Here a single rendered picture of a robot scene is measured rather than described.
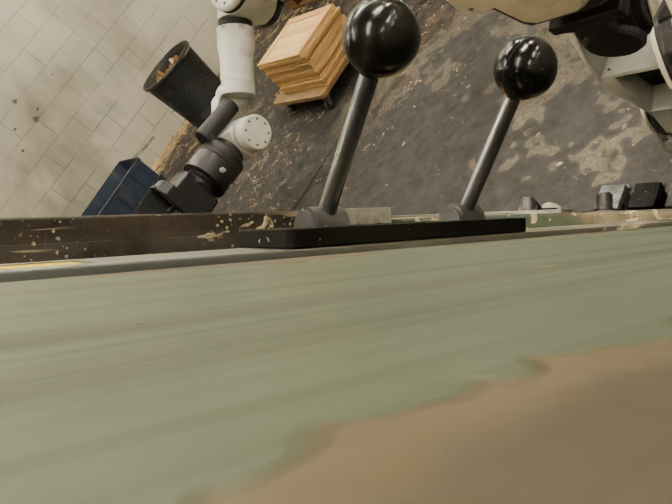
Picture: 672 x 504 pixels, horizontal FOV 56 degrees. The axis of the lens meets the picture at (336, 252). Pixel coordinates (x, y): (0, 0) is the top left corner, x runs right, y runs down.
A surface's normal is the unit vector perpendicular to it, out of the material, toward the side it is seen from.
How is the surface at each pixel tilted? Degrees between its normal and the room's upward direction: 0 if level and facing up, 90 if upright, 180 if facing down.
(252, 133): 89
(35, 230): 90
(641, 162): 0
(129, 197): 90
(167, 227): 90
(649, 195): 0
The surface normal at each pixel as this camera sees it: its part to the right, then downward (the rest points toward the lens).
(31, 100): 0.59, 0.10
